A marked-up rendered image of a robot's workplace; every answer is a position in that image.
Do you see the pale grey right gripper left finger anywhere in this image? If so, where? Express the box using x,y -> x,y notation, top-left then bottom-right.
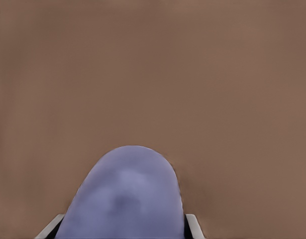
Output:
34,214 -> 66,239

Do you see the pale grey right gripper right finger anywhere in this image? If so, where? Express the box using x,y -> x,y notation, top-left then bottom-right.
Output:
184,214 -> 206,239

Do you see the rounded blue-purple object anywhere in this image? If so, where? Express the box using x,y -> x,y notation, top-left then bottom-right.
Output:
54,145 -> 185,239

